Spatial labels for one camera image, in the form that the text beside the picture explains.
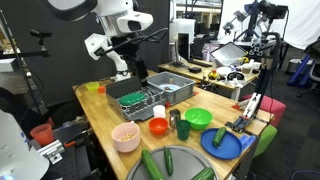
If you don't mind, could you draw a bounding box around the white plastic cup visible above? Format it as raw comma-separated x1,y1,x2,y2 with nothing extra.
152,104,167,119

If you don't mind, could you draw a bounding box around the black keyboard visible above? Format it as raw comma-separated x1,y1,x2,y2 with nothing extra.
187,58,214,69

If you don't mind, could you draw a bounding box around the clear plastic storage box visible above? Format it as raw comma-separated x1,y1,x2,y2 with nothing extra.
210,41,249,67

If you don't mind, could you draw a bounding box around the yellow toy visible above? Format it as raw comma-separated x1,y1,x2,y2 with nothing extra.
207,69,220,81

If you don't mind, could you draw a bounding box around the short green cucumber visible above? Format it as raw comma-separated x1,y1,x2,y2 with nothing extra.
190,167,216,180

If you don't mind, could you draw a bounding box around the pink mug bowl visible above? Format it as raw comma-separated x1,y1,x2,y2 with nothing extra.
111,121,141,154

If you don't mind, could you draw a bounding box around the green plate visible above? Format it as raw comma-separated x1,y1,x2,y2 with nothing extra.
118,92,147,107

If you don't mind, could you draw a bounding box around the black camera on pole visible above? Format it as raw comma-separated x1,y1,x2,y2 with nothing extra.
28,28,53,47

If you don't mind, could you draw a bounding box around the black power brick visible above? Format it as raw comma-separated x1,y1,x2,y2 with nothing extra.
188,66,203,75

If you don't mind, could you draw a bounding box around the white rounded machine housing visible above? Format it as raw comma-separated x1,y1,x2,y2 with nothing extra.
0,109,51,180

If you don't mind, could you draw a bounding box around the pale blue plate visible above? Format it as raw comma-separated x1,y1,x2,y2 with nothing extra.
159,83,181,94

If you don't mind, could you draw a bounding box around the long green cucumber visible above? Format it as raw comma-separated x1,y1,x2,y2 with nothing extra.
140,147,165,180

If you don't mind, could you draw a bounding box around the bright green bowl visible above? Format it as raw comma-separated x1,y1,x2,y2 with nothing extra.
184,107,214,131

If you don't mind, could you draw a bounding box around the orange bowl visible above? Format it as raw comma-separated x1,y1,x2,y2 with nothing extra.
148,117,170,136

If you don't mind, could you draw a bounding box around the grey dish drying rack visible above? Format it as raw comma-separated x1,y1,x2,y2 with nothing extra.
105,77,167,122

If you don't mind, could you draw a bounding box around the yellow-green small bowl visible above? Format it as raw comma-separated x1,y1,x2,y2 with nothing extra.
85,81,101,92

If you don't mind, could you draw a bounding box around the red plastic cup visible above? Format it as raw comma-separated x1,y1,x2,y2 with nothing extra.
29,123,56,147

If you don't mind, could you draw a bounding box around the black computer monitor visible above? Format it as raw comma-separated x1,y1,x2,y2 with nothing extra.
169,18,197,66

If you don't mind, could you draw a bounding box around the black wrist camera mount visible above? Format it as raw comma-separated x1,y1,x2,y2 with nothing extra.
109,33,142,62

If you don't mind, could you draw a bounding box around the grey round tray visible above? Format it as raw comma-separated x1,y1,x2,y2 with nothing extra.
125,145,220,180

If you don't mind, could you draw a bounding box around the metal cup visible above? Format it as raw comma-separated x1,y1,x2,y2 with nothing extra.
168,108,182,130

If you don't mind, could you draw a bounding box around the green stool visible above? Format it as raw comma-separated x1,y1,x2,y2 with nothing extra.
252,124,279,158

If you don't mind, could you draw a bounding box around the aluminium bracket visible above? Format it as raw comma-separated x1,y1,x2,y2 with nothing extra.
35,139,66,165

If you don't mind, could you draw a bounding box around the wooden office desk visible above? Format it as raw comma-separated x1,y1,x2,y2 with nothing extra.
157,60,261,102

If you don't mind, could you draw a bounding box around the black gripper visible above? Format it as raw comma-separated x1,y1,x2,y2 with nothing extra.
126,49,150,88

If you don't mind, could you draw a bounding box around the grey plastic bin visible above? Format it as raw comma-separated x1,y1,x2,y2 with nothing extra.
146,71,197,106

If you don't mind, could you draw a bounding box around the blue cloth piece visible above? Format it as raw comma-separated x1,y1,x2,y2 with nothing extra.
239,133,257,150

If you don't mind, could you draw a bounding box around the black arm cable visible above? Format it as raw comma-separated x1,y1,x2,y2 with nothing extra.
97,27,170,58

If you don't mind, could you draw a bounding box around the pink stool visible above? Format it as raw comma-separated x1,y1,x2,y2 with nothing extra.
241,93,287,128

